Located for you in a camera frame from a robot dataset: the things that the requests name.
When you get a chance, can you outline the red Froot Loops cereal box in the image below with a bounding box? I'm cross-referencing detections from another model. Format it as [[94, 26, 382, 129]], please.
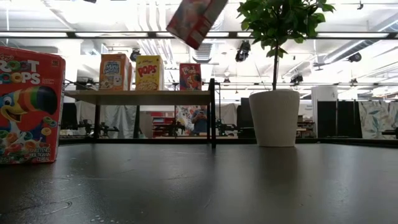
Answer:
[[0, 45, 67, 165], [179, 63, 202, 91], [165, 0, 229, 50]]

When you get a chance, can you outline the yellow Pops cereal box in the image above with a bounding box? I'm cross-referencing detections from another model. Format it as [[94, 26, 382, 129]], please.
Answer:
[[135, 55, 165, 91]]

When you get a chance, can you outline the orange Mini Wheats cereal box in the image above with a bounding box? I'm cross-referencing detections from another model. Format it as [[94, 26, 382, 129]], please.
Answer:
[[98, 53, 134, 91]]

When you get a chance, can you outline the person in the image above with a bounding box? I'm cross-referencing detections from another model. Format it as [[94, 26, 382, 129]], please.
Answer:
[[190, 105, 208, 136]]

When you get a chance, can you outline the black table mat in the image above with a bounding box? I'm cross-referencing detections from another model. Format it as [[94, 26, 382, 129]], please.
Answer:
[[0, 142, 398, 224]]

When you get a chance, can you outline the white draped cloth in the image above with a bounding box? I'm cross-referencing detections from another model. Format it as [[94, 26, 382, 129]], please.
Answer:
[[74, 101, 138, 139]]

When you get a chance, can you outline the overhead light bar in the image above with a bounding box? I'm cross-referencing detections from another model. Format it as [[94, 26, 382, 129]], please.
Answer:
[[0, 30, 398, 40]]

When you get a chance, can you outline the green leafy plant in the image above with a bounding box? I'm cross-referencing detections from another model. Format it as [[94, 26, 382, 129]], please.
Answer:
[[236, 0, 336, 91]]

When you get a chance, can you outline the black partition panel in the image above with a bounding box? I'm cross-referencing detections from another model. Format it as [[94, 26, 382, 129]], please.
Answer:
[[317, 100, 363, 139]]

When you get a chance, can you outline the leaf print curtain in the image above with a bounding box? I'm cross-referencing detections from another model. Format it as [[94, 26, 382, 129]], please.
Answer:
[[358, 101, 398, 140]]

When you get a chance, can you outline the wooden shelf with black frame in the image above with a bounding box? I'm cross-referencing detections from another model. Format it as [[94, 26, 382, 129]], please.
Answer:
[[63, 77, 218, 149]]

